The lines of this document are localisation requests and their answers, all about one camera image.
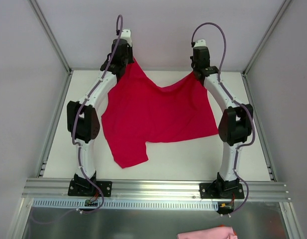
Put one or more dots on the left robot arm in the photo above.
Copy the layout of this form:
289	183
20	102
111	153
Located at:
82	119

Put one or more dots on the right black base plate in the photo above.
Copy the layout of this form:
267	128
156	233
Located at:
221	189

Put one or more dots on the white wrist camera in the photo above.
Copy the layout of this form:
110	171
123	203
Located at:
126	34
199	43

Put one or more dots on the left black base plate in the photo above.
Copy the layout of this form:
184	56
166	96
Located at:
80	186

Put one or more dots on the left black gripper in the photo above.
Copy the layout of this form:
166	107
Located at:
130	58

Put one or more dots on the left aluminium frame post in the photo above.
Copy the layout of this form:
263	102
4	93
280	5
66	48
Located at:
50	35

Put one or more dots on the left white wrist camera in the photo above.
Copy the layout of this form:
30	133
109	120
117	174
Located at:
126	34

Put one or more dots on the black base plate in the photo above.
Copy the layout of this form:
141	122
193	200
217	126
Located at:
80	186
221	189

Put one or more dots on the slotted grey cable duct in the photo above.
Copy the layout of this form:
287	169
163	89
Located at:
126	204

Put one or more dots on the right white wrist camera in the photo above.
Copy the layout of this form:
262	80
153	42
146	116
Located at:
199	43

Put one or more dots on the light pink folded shirt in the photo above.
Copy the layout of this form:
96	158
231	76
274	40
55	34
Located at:
213	233

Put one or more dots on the red t-shirt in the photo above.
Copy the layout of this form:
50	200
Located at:
139	112

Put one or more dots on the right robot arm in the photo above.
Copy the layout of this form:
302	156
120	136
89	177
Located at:
236	122

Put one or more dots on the right aluminium frame post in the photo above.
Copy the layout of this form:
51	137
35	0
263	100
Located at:
269	31

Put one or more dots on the aluminium front rail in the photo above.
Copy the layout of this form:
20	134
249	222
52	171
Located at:
152	190

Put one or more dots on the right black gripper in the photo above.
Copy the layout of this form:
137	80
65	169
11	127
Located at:
197	73

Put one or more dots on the aluminium frame post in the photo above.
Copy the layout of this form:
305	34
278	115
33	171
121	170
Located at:
269	31
50	35

